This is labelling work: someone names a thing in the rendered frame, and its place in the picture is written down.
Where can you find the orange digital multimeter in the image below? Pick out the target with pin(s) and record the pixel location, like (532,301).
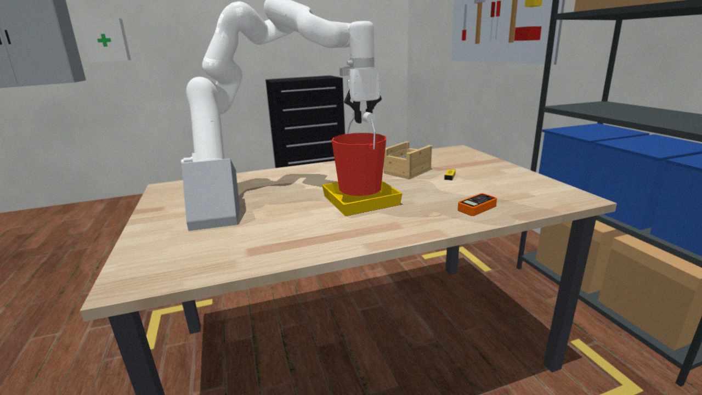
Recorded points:
(477,204)

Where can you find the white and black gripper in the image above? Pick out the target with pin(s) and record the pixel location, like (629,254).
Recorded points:
(362,85)

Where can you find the yellow square tray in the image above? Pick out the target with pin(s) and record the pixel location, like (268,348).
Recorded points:
(350,204)

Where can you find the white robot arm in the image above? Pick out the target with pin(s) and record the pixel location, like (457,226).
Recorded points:
(208,100)

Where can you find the wooden crate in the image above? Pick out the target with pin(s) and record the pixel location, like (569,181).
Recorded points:
(402,161)

